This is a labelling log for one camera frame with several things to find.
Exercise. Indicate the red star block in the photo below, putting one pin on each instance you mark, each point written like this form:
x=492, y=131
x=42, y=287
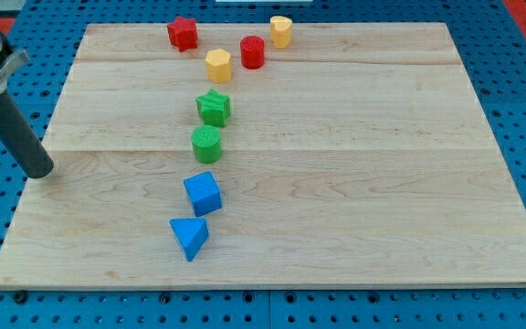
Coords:
x=182, y=33

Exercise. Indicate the blue triangle block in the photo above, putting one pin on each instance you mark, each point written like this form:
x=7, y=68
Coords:
x=191, y=235

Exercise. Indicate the green cylinder block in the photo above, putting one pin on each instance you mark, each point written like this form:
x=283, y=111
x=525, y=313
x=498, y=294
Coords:
x=206, y=142

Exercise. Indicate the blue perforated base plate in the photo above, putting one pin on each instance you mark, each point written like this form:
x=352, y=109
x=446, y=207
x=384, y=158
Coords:
x=491, y=38

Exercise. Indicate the green star block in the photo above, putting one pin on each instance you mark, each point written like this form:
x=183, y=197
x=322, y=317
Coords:
x=214, y=108

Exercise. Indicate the yellow hexagon block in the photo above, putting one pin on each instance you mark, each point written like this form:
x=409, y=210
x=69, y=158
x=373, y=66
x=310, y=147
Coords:
x=218, y=64

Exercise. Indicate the red cylinder block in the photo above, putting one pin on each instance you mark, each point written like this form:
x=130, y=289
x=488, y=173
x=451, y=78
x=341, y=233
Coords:
x=252, y=52

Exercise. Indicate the dark grey cylindrical pointer tool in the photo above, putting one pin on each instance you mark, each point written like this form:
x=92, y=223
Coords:
x=20, y=140

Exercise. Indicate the yellow heart block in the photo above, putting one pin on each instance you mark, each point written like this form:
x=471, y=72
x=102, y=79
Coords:
x=280, y=31

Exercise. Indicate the blue cube block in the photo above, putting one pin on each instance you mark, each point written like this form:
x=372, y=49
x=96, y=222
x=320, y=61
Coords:
x=203, y=192

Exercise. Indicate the wooden board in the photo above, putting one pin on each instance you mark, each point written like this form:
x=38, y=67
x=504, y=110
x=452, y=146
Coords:
x=359, y=157

